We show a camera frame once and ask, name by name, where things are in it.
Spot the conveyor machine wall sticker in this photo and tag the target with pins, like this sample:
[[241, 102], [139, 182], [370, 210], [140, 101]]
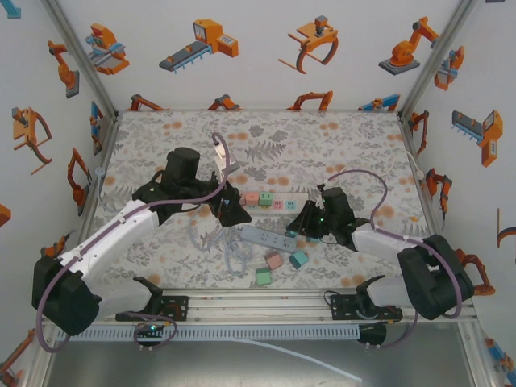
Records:
[[213, 38], [492, 137]]

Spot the grey power strip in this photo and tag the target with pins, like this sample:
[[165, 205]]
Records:
[[266, 238]]

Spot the milling machine wall sticker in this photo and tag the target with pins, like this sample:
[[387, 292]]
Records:
[[106, 48], [449, 68]]

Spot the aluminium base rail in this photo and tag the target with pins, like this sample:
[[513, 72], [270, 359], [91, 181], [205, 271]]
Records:
[[262, 310]]

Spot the white power strip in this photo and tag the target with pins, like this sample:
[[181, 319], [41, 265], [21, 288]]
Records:
[[299, 198]]

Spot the aluminium frame post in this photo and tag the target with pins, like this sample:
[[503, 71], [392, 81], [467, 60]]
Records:
[[97, 88], [419, 88]]

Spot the orange claw wall sticker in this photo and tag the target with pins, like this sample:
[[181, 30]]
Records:
[[318, 34], [4, 213], [24, 129], [506, 238]]

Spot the aluminium side rail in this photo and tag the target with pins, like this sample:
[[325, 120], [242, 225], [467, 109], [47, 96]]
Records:
[[432, 209], [105, 153]]

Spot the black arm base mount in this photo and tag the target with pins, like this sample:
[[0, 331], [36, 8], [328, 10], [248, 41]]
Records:
[[177, 308], [342, 308]]

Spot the blue conveyor wall sticker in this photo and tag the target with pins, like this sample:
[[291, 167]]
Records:
[[383, 102], [96, 121], [500, 356], [12, 10]]

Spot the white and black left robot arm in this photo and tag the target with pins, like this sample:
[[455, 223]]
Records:
[[64, 298]]

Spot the floral table mat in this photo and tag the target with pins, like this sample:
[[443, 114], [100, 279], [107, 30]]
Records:
[[161, 133]]

